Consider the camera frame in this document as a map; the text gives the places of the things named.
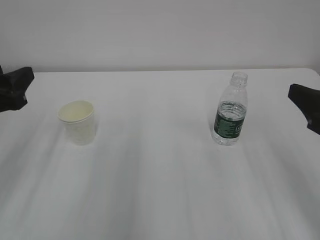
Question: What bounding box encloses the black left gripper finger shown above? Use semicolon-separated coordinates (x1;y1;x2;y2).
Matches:
0;66;35;94
0;91;27;112

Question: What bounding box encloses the white paper cup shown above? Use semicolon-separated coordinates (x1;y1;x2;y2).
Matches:
57;100;96;146

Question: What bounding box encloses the clear plastic water bottle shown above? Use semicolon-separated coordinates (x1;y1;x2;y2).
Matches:
211;71;248;146

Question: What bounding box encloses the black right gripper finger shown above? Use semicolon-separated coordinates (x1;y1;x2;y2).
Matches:
288;83;320;135

